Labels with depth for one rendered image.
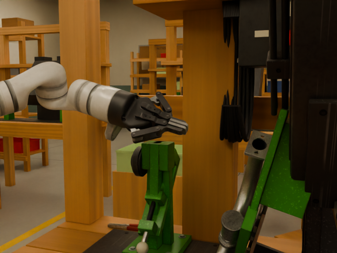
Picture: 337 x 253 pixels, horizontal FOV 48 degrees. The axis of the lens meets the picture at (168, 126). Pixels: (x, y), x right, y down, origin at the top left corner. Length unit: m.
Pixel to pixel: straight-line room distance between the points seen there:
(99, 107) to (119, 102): 0.05
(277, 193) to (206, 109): 0.43
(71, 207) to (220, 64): 0.63
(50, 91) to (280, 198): 0.52
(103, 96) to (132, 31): 11.06
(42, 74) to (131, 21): 11.06
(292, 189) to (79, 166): 0.72
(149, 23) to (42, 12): 3.09
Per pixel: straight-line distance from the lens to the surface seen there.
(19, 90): 0.84
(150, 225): 0.89
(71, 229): 1.22
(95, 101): 0.79
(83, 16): 1.17
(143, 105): 0.77
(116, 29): 12.08
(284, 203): 0.65
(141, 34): 11.70
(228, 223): 0.66
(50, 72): 0.85
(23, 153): 6.09
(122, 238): 1.07
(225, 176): 1.03
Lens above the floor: 1.31
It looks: 6 degrees down
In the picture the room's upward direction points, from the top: straight up
